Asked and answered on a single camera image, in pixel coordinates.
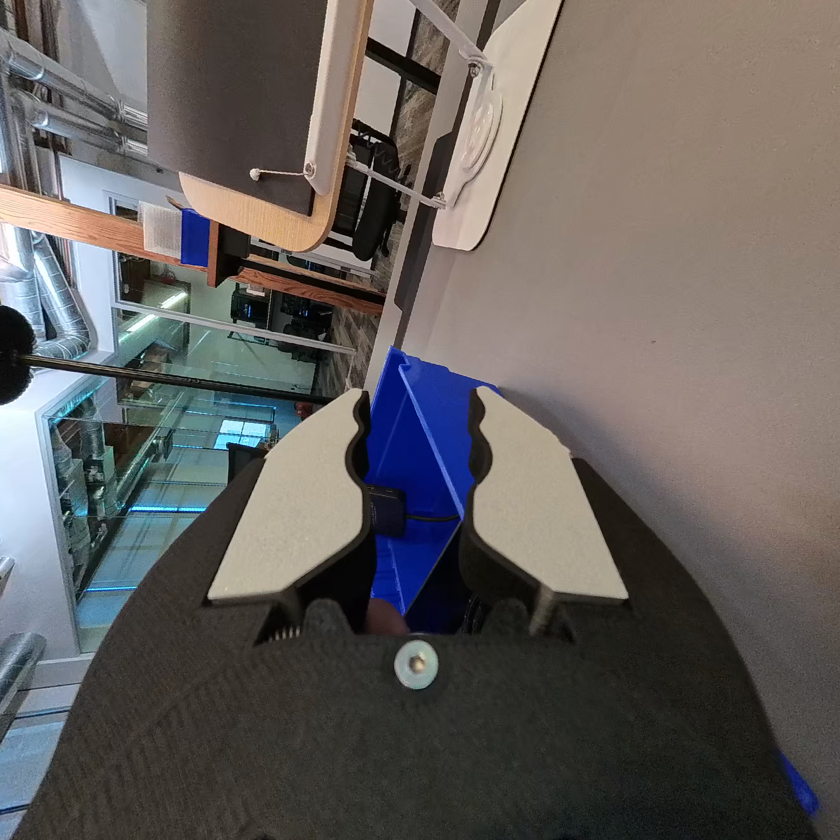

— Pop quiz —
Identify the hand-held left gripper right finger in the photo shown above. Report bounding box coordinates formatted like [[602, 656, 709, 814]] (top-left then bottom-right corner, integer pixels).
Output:
[[458, 385, 630, 606]]

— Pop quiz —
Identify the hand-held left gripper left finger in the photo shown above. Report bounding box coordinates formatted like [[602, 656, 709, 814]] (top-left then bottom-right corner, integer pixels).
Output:
[[205, 388, 378, 605]]

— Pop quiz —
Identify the grey metal usb hub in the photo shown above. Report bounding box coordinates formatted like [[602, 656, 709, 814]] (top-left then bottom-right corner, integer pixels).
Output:
[[364, 484, 409, 537]]

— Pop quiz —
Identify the blue plastic bin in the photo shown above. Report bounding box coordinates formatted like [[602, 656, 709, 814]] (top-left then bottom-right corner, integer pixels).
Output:
[[363, 346, 508, 635]]

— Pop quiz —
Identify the person's left hand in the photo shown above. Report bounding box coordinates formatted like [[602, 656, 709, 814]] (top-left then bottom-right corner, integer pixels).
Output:
[[366, 598, 409, 635]]

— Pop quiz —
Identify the black office chair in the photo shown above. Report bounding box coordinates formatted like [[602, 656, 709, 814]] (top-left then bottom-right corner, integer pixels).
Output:
[[331, 118, 403, 261]]

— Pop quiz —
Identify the clear stand rod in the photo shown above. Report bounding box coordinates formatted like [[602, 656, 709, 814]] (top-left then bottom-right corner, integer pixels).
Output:
[[410, 0, 490, 68], [357, 167, 448, 211]]

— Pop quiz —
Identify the wooden beam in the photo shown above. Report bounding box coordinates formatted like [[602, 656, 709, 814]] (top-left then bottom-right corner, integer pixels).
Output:
[[0, 184, 387, 317]]

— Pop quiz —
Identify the wooden framed black board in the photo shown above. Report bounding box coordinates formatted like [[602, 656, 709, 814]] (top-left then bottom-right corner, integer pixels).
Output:
[[146, 0, 376, 254]]

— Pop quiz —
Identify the silver ventilation duct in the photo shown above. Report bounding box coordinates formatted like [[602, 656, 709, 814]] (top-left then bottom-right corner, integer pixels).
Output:
[[0, 26, 148, 358]]

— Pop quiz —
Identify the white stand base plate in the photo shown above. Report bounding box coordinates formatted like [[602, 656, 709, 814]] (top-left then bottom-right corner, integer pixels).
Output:
[[431, 0, 565, 252]]

